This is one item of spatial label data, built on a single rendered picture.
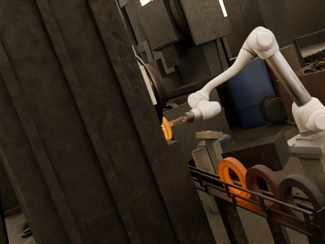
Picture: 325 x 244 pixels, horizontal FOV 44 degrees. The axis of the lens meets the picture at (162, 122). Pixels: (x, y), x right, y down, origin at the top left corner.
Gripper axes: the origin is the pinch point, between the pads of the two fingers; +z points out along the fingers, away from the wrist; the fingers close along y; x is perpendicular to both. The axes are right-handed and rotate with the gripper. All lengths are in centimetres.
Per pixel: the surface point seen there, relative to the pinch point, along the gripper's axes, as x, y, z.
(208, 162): -42, 32, -34
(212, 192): -25, -88, 13
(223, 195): -26, -96, 12
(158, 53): 75, 449, -159
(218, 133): -24, 32, -49
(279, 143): -15, -90, -25
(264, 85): -21, 232, -218
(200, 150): -31, 32, -31
